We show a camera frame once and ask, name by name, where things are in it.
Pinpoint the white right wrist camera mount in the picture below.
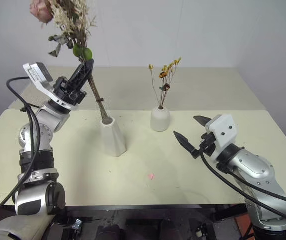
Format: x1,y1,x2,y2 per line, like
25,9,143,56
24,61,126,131
205,114,239,161

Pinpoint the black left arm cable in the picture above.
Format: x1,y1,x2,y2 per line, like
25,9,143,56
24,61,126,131
0,76,42,226

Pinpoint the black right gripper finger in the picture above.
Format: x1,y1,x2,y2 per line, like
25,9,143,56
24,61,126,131
193,115,212,127
173,130,201,160

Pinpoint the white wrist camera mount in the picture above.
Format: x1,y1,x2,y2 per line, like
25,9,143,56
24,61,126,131
205,114,239,161
22,62,71,111

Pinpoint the small round white vase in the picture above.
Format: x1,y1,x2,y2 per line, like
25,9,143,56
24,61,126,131
150,105,171,133

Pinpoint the dark rounded shape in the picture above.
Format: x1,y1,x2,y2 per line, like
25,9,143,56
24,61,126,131
97,223,125,240

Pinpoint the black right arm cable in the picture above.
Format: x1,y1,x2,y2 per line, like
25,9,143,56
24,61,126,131
223,165,286,207
199,147,286,226

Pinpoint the pink rose dried bouquet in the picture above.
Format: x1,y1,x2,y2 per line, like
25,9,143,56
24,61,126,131
29,0,113,125

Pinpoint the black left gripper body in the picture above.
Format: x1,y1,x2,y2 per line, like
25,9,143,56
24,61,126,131
53,76,87,107

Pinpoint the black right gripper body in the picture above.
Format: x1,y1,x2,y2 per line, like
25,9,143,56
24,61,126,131
199,132,220,157

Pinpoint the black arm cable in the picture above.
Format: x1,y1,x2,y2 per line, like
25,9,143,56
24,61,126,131
223,165,286,207
199,147,286,226
0,76,42,226

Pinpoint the small yellow dried flower bouquet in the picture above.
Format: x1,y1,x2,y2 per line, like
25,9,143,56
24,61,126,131
148,56,182,111

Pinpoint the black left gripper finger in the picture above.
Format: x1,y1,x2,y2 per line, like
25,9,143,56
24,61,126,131
68,61,88,87
76,58,95,90

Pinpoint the tall white faceted vase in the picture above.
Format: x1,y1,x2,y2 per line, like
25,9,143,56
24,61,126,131
99,117,128,158

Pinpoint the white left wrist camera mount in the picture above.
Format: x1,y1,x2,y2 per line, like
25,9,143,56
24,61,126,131
22,62,71,111

